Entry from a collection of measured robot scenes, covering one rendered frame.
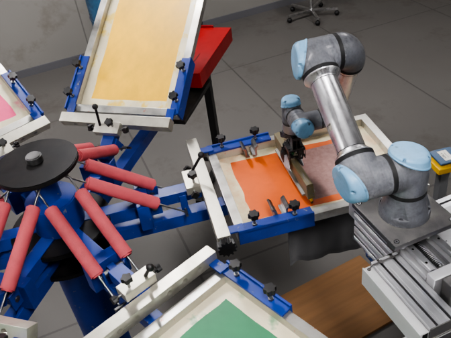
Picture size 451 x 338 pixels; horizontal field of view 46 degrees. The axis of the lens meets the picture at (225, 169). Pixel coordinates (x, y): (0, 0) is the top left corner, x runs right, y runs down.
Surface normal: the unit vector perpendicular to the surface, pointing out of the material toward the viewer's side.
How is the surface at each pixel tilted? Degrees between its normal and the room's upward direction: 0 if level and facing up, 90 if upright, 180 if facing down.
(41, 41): 90
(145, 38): 32
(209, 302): 0
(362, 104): 0
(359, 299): 0
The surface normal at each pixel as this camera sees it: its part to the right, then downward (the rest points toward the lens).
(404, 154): 0.00, -0.82
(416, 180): 0.24, 0.56
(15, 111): 0.25, -0.47
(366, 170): 0.01, -0.38
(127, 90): -0.26, -0.35
